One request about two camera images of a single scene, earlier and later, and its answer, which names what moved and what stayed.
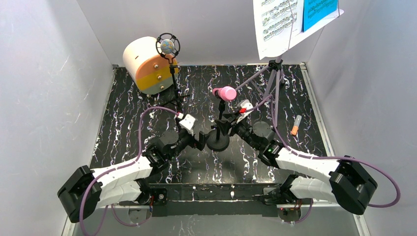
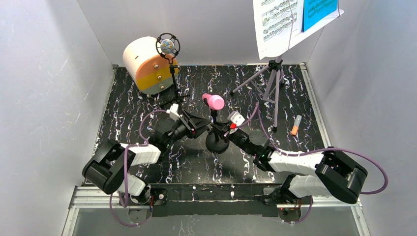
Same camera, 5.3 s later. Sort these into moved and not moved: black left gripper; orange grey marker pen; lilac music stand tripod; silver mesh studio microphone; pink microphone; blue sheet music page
Moved: pink microphone; black left gripper
Not moved: orange grey marker pen; silver mesh studio microphone; lilac music stand tripod; blue sheet music page
